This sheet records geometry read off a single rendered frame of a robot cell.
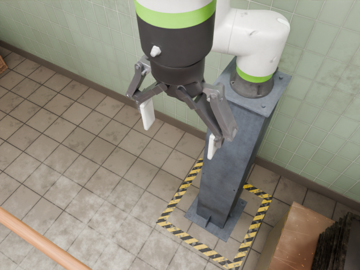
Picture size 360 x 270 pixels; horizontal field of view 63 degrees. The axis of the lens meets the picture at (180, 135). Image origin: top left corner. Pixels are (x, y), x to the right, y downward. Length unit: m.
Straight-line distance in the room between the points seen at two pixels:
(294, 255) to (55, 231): 1.46
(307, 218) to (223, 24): 1.01
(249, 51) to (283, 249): 0.91
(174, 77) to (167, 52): 0.05
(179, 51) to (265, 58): 0.58
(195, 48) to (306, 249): 1.25
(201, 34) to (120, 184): 1.89
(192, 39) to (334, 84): 1.30
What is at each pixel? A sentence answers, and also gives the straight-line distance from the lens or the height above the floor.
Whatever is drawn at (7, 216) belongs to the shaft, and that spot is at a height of 1.20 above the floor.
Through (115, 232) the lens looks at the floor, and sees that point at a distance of 2.05.
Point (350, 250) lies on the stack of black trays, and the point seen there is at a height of 0.87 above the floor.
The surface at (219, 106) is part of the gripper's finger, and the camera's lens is 0.42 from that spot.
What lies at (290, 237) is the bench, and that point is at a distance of 1.48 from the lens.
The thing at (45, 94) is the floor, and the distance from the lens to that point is 2.89.
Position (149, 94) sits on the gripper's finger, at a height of 1.57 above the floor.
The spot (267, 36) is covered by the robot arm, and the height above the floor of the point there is 1.43.
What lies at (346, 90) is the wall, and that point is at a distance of 1.61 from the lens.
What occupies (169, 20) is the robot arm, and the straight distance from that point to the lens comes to 0.32.
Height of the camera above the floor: 1.92
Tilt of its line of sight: 55 degrees down
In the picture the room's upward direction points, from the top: straight up
